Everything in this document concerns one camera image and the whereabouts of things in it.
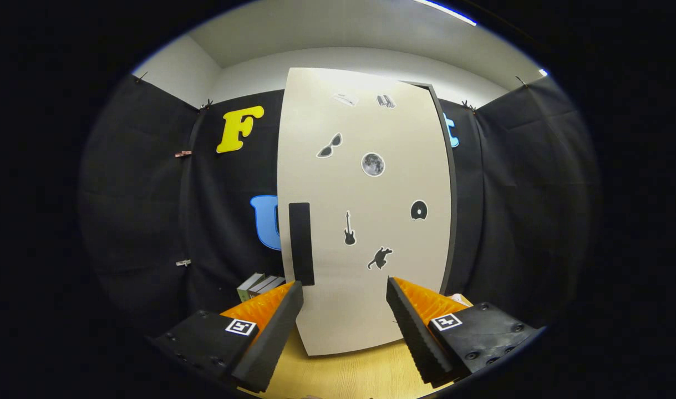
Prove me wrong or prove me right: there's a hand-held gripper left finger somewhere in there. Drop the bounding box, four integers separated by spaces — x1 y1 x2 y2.
149 280 305 394

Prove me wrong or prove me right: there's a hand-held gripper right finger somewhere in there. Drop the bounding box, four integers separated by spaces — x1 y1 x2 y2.
386 276 541 388

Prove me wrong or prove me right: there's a black door handle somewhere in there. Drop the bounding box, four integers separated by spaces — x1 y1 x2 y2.
288 202 316 287

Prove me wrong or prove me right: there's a beige cabinet door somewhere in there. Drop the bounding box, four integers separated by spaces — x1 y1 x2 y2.
277 68 452 356

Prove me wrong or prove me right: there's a grey book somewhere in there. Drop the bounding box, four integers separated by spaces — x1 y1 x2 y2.
248 275 277 297

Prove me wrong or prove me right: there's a green book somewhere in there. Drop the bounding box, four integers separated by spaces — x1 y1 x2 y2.
237 273 265 303

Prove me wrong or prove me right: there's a grey cabinet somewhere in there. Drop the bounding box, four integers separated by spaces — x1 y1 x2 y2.
404 80 458 294

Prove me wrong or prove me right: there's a black backdrop cloth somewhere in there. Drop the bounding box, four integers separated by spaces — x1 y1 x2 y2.
77 72 602 355

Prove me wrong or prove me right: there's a long ceiling light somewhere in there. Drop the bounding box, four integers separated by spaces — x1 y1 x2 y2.
413 0 478 27

